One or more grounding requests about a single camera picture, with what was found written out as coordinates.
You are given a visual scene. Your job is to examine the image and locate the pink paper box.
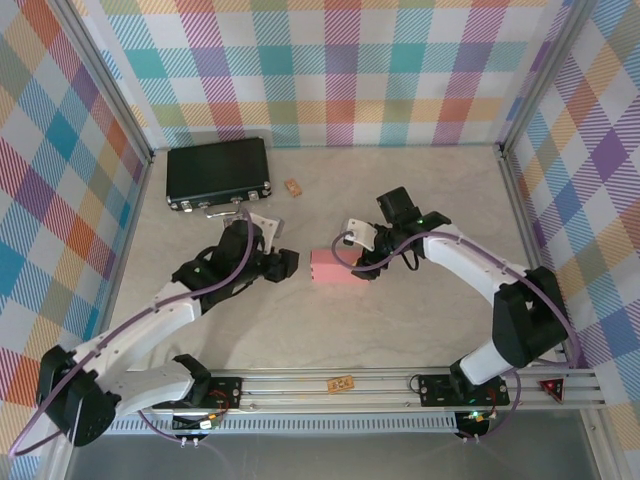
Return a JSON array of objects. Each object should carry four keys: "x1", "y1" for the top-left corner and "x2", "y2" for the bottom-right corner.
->
[{"x1": 309, "y1": 248, "x2": 362, "y2": 285}]

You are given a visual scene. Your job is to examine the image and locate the black hard case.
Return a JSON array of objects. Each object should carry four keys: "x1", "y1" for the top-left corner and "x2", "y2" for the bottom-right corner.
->
[{"x1": 166, "y1": 137, "x2": 274, "y2": 220}]

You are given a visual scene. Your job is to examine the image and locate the small black circuit board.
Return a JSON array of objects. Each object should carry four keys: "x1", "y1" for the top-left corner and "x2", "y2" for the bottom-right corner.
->
[
  {"x1": 455, "y1": 408, "x2": 496, "y2": 437},
  {"x1": 172, "y1": 413, "x2": 221, "y2": 432}
]

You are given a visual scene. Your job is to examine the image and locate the grey metal sheet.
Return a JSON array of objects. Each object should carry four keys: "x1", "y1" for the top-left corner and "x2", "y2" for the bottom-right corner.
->
[{"x1": 64, "y1": 432, "x2": 601, "y2": 480}]

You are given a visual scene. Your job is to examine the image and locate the red triangle button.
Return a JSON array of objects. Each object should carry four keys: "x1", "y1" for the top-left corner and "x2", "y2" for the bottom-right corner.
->
[{"x1": 537, "y1": 378, "x2": 565, "y2": 403}]

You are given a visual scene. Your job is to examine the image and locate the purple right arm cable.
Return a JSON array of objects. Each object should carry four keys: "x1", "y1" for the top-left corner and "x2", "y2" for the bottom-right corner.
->
[{"x1": 332, "y1": 230, "x2": 584, "y2": 441}]

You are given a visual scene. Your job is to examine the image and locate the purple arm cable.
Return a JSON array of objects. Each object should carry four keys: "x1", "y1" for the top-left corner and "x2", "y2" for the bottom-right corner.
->
[
  {"x1": 332, "y1": 230, "x2": 584, "y2": 441},
  {"x1": 9, "y1": 209, "x2": 254, "y2": 459}
]

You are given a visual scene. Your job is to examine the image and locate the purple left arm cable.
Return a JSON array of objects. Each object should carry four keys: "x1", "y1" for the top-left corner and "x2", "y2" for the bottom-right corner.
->
[{"x1": 9, "y1": 209, "x2": 254, "y2": 459}]

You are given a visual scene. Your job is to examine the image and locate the aluminium side rail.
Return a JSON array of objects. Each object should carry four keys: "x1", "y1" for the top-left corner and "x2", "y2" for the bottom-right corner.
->
[
  {"x1": 82, "y1": 149, "x2": 156, "y2": 375},
  {"x1": 497, "y1": 143, "x2": 574, "y2": 371}
]

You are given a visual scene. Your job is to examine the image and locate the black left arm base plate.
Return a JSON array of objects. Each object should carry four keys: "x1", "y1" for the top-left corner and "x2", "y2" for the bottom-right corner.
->
[{"x1": 172, "y1": 375, "x2": 244, "y2": 412}]

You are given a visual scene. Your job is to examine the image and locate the long aluminium frame rail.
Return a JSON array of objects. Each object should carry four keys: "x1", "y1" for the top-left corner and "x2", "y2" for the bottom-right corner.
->
[{"x1": 54, "y1": 368, "x2": 607, "y2": 415}]

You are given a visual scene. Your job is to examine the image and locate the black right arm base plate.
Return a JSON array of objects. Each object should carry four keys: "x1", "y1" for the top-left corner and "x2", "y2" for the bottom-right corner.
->
[{"x1": 417, "y1": 373, "x2": 511, "y2": 407}]

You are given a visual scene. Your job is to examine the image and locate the grey slotted cable duct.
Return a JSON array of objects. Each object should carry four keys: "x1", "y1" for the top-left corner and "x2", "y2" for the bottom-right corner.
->
[{"x1": 78, "y1": 412, "x2": 460, "y2": 435}]

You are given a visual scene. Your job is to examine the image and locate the aluminium frame post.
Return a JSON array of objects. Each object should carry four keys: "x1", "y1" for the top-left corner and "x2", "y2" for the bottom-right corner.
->
[
  {"x1": 49, "y1": 0, "x2": 156, "y2": 166},
  {"x1": 497, "y1": 0, "x2": 601, "y2": 154}
]

